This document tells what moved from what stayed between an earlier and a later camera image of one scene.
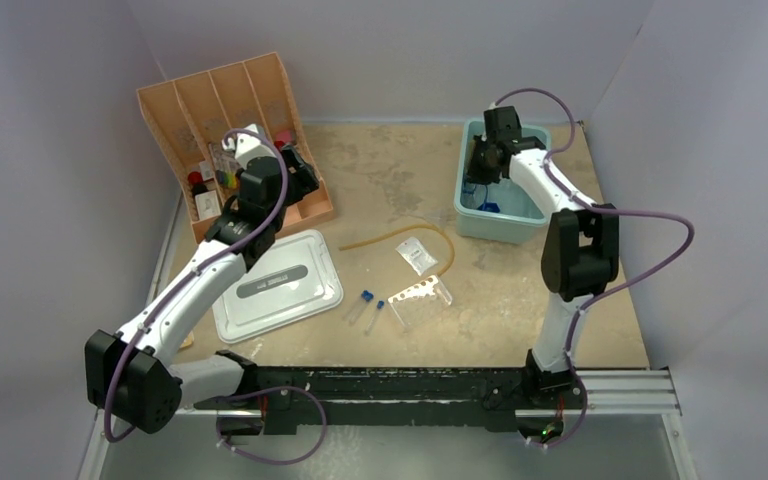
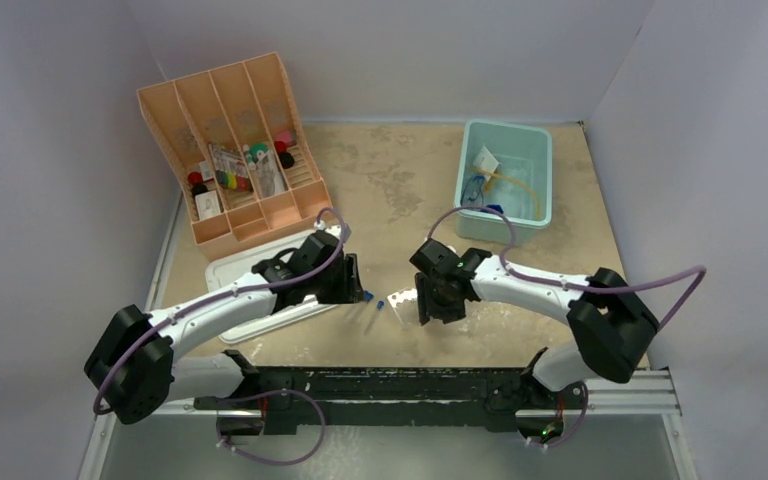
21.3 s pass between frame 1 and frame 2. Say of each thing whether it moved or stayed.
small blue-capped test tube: stayed
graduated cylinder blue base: stayed
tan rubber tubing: moved
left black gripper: moved
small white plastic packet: moved
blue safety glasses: stayed
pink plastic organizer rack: stayed
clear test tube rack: stayed
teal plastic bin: stayed
